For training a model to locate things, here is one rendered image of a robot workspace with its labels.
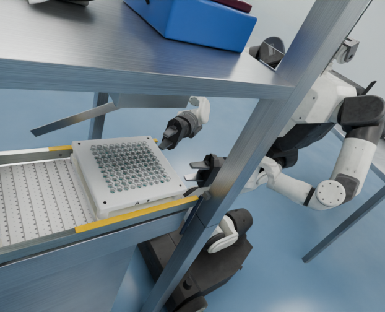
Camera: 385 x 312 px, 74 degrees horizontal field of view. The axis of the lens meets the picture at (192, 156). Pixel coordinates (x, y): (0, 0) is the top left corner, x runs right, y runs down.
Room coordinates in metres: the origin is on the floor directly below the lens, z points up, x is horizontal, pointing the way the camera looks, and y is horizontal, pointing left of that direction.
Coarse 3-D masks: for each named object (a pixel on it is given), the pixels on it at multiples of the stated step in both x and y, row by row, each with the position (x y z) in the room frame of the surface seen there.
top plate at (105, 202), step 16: (80, 144) 0.52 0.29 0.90; (96, 144) 0.55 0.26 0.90; (80, 160) 0.47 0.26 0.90; (96, 160) 0.49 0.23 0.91; (160, 160) 0.60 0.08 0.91; (96, 176) 0.44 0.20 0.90; (176, 176) 0.57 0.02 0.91; (96, 192) 0.40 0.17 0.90; (128, 192) 0.44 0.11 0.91; (144, 192) 0.46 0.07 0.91; (160, 192) 0.48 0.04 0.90; (176, 192) 0.51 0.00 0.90; (112, 208) 0.38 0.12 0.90
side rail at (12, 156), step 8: (0, 152) 0.41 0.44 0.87; (8, 152) 0.42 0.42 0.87; (16, 152) 0.43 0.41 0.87; (24, 152) 0.44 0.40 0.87; (32, 152) 0.45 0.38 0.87; (40, 152) 0.47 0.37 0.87; (48, 152) 0.48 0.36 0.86; (56, 152) 0.50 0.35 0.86; (64, 152) 0.51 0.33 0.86; (72, 152) 0.53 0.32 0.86; (0, 160) 0.40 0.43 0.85; (8, 160) 0.41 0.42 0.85; (16, 160) 0.43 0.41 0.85; (24, 160) 0.44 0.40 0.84; (32, 160) 0.45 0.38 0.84
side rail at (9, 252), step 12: (192, 204) 0.55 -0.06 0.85; (144, 216) 0.43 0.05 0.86; (156, 216) 0.45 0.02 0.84; (72, 228) 0.31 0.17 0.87; (96, 228) 0.33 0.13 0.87; (108, 228) 0.36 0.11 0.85; (36, 240) 0.25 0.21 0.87; (48, 240) 0.26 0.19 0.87; (60, 240) 0.28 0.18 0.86; (72, 240) 0.30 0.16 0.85; (0, 252) 0.21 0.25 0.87; (12, 252) 0.22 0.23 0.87; (24, 252) 0.23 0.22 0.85; (36, 252) 0.25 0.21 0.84
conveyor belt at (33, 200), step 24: (0, 168) 0.40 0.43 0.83; (24, 168) 0.43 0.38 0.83; (48, 168) 0.46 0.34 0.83; (72, 168) 0.49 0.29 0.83; (0, 192) 0.34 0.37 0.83; (24, 192) 0.36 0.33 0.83; (48, 192) 0.39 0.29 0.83; (72, 192) 0.42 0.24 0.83; (0, 216) 0.29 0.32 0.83; (24, 216) 0.31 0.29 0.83; (48, 216) 0.33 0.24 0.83; (72, 216) 0.36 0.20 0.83; (24, 240) 0.26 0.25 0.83
